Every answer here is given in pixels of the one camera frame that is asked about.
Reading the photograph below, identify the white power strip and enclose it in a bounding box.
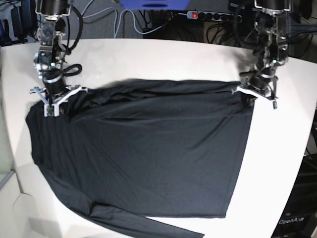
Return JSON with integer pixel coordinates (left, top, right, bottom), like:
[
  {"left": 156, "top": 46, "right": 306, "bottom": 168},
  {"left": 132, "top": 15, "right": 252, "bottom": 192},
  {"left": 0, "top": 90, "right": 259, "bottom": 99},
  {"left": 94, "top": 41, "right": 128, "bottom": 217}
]
[{"left": 185, "top": 10, "right": 234, "bottom": 22}]

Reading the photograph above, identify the black device on stand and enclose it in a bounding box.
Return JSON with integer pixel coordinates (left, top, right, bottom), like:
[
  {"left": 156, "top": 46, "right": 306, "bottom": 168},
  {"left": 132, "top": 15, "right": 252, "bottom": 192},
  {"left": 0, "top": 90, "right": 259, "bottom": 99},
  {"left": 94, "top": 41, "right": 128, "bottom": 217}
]
[{"left": 0, "top": 0, "right": 38, "bottom": 47}]

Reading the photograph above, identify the dark long-sleeve T-shirt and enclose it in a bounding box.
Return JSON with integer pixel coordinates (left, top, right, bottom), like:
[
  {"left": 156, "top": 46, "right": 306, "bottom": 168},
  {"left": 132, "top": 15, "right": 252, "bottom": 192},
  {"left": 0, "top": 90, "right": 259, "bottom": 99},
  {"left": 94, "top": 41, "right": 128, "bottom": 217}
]
[{"left": 26, "top": 80, "right": 253, "bottom": 238}]

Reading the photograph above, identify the black OpenArm case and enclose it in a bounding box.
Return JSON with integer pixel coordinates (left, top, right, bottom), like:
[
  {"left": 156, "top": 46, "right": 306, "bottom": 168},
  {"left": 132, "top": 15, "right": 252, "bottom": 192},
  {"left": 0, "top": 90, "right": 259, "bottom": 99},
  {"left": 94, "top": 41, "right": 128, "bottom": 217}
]
[{"left": 272, "top": 154, "right": 317, "bottom": 238}]

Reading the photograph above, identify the blue plastic box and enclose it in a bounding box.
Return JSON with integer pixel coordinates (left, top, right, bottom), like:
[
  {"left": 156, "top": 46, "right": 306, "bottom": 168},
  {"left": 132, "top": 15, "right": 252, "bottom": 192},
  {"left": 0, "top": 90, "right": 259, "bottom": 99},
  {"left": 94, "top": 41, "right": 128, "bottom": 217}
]
[{"left": 119, "top": 0, "right": 189, "bottom": 10}]

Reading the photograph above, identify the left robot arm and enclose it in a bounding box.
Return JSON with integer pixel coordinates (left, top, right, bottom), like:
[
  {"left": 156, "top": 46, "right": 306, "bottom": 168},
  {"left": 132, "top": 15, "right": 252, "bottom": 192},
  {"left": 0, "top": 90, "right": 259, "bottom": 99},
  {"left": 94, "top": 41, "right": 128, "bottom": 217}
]
[{"left": 232, "top": 0, "right": 291, "bottom": 109}]

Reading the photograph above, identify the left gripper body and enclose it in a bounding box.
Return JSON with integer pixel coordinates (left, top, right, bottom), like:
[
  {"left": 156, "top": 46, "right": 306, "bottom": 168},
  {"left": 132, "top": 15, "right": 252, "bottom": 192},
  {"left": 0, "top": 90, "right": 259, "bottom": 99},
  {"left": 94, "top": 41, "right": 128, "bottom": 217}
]
[{"left": 231, "top": 71, "right": 278, "bottom": 110}]

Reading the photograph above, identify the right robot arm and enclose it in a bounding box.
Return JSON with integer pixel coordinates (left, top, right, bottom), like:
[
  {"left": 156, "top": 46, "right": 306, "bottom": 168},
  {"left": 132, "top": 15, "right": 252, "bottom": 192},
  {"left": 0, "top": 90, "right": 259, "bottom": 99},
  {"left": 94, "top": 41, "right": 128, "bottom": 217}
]
[{"left": 30, "top": 0, "right": 87, "bottom": 117}]

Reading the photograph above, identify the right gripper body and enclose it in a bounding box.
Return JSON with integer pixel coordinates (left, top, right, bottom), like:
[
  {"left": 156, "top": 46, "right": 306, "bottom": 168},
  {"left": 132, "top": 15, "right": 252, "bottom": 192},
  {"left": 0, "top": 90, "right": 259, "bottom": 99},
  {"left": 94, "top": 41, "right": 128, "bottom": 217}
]
[{"left": 30, "top": 73, "right": 88, "bottom": 117}]

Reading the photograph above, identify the light grey cable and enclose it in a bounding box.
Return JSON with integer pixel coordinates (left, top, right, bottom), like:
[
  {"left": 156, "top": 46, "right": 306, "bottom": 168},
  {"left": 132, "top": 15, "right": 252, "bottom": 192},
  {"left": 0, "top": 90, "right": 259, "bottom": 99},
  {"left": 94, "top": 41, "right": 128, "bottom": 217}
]
[{"left": 78, "top": 4, "right": 174, "bottom": 38}]

